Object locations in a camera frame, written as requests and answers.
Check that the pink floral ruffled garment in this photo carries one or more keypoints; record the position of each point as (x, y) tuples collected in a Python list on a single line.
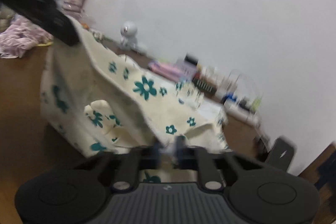
[(21, 36)]

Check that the black wireless charger phone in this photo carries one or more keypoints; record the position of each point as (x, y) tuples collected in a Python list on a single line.
[(281, 154)]

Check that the white small device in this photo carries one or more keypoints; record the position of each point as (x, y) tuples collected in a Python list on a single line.
[(140, 48)]

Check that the white power strip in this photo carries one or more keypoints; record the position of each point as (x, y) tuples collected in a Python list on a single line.
[(240, 114)]

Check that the white round robot figurine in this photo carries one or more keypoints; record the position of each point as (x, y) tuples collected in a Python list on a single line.
[(128, 39)]

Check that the small black box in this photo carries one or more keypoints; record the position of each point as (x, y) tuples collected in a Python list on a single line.
[(191, 60)]

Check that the lavender tin box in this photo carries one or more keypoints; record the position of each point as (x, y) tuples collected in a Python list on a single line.
[(186, 68)]

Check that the black phone stand clamp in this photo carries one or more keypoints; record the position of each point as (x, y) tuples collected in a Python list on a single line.
[(262, 147)]

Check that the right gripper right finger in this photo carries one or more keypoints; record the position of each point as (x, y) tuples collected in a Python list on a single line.
[(199, 160)]

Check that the dark tissue box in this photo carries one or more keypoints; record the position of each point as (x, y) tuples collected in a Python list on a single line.
[(205, 79)]

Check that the blue toy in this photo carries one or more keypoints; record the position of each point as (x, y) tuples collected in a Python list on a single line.
[(229, 97)]

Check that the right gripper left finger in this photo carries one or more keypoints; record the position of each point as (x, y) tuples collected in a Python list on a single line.
[(129, 165)]

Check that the pink blue purple-trimmed garment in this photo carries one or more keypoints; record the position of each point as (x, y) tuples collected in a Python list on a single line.
[(169, 71)]

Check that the cream green-flower garment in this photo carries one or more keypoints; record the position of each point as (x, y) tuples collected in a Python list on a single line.
[(100, 101)]

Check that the white charger plug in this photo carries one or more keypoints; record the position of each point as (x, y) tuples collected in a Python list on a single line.
[(225, 87)]

